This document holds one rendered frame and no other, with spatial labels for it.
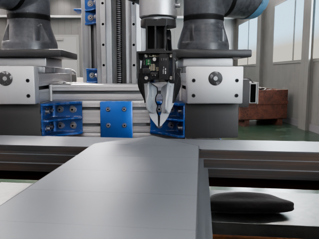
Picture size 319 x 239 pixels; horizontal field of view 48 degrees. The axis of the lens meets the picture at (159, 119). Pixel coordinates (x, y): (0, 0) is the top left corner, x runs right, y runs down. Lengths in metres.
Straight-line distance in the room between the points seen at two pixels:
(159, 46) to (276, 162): 0.31
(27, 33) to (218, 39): 0.51
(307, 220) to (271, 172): 0.25
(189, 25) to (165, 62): 0.36
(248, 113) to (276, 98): 0.64
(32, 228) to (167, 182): 0.16
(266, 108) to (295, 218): 6.25
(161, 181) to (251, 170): 0.21
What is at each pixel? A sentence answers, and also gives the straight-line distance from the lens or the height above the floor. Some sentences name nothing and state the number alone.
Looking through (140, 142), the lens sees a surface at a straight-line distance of 0.63.
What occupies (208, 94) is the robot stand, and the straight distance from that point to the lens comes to 0.87.
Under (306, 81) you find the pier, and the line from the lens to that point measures 6.66.
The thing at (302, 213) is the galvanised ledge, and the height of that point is 0.68.
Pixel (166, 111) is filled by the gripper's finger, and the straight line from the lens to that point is 0.72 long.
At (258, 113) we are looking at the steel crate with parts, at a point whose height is 0.25.
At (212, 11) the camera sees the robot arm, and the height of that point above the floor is 1.14.
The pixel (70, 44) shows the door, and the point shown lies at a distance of 11.71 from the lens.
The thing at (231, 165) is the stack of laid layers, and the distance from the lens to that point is 0.58.
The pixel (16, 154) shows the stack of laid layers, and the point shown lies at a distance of 0.65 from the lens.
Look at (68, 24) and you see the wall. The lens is 11.83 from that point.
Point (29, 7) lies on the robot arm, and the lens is 1.06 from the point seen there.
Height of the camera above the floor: 0.98
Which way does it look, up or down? 7 degrees down
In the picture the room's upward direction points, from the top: straight up
